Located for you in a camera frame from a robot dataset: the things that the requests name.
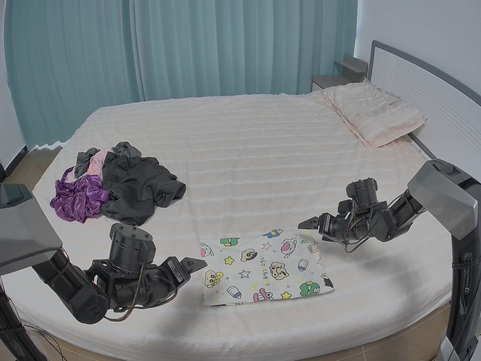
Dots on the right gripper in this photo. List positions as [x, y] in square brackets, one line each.
[332, 227]

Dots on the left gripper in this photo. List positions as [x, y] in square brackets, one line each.
[171, 273]

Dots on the white printed pyjama top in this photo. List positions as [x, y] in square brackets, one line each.
[263, 269]

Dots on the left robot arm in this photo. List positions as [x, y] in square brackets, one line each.
[131, 246]

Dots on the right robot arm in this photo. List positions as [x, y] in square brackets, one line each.
[443, 194]

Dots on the bed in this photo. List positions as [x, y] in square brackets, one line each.
[244, 156]

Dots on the black shirt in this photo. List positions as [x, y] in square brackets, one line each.
[139, 186]

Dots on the pale pink striped pillow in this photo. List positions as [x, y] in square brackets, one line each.
[375, 115]

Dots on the grey garment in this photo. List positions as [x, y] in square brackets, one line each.
[127, 149]

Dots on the purple garment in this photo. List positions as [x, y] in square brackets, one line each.
[77, 197]

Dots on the pink garment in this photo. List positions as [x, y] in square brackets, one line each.
[96, 164]

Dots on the grey bedside table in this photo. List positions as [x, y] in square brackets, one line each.
[330, 79]

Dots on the blue-green curtain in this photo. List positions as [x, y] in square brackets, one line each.
[188, 32]

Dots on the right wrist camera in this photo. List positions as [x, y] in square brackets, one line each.
[344, 206]

